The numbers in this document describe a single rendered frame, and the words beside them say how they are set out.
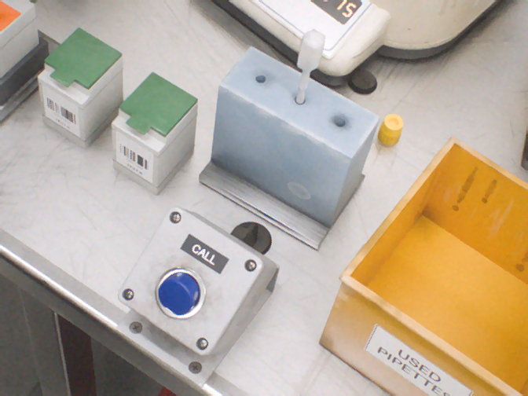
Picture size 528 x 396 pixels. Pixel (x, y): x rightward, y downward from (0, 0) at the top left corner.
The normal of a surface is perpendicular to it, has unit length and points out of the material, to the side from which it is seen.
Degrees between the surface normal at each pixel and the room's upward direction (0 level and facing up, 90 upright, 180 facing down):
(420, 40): 90
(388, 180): 0
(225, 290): 30
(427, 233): 0
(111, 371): 0
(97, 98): 90
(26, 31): 90
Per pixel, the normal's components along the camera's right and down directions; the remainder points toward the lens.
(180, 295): -0.42, 0.33
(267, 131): -0.51, 0.70
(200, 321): -0.18, -0.11
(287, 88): 0.11, -0.51
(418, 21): 0.02, 0.85
